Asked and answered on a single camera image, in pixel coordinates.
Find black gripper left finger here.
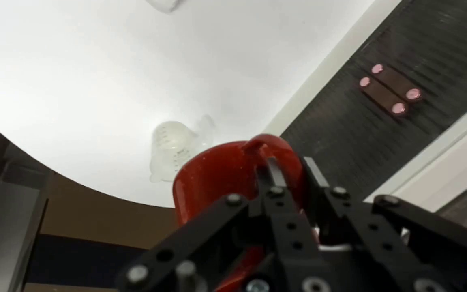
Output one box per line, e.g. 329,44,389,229
117,156,321,292

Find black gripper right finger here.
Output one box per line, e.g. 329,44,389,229
300,154,467,292

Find orange red cup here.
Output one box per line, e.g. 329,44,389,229
170,133,308,292

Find clear plastic cup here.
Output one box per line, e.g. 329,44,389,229
147,115,217,185

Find black banded cardboard box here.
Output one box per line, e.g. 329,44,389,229
24,172,181,286

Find white folded cloth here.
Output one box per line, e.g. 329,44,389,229
144,0,185,15

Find brown door handle pair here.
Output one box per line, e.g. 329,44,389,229
357,62,425,119

